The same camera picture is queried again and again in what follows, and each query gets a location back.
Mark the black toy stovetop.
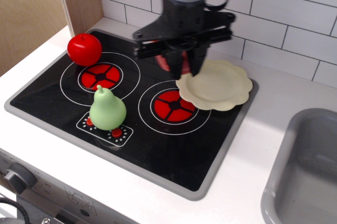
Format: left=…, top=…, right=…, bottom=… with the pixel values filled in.
left=5, top=29, right=259, bottom=201

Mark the grey oven front panel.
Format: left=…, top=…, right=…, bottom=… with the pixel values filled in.
left=1, top=150, right=135, bottom=223

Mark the grey sink basin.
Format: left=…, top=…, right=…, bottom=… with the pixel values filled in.
left=261, top=108, right=336, bottom=223

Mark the red plastic cup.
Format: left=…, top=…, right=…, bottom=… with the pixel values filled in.
left=155, top=50, right=191, bottom=75

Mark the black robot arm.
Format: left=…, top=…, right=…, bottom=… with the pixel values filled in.
left=133, top=0, right=235, bottom=80

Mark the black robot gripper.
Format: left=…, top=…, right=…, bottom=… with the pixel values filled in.
left=133, top=0, right=235, bottom=80

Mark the green toy pear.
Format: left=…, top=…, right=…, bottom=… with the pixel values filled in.
left=90, top=85, right=127, bottom=130

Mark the red toy apple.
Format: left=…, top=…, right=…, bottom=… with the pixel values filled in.
left=67, top=33, right=102, bottom=67

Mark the wooden side panel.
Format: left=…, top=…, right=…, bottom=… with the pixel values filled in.
left=1, top=0, right=103, bottom=74

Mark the cream scalloped plate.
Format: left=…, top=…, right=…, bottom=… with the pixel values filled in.
left=176, top=59, right=253, bottom=111

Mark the grey oven knob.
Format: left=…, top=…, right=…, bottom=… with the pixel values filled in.
left=4, top=163, right=37, bottom=195

